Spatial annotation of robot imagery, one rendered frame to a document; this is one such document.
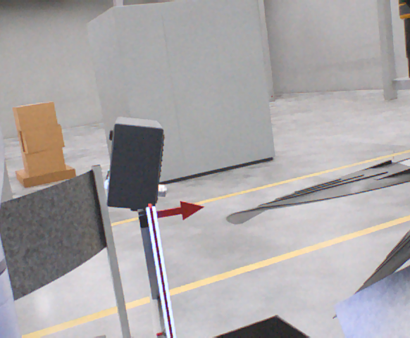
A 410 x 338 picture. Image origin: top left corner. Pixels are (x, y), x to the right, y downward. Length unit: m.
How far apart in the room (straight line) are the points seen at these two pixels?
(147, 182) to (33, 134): 7.39
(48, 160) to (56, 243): 6.23
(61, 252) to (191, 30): 4.95
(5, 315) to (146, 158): 0.59
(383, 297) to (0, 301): 0.47
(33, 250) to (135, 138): 1.24
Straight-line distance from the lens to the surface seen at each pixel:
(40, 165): 8.62
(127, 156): 1.20
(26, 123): 8.53
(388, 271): 0.85
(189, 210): 0.63
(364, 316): 0.74
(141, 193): 1.21
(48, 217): 2.39
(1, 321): 0.71
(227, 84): 7.18
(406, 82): 0.68
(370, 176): 0.67
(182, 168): 6.95
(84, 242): 2.58
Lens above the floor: 1.33
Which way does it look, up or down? 10 degrees down
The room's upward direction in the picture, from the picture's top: 8 degrees counter-clockwise
